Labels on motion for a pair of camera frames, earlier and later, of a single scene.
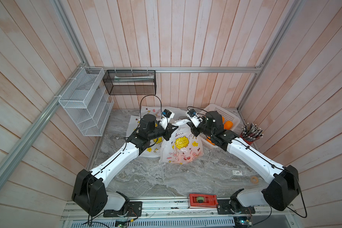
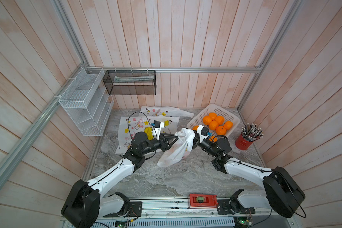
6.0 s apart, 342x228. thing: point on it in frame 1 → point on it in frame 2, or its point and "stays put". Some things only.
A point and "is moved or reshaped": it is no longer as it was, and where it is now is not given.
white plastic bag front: [183, 147] is moved or reshaped
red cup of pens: [250, 133] stays put
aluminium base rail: [179, 214] stays put
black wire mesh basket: [130, 82] stays put
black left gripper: [168, 130] → [162, 143]
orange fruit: [228, 125] stays put
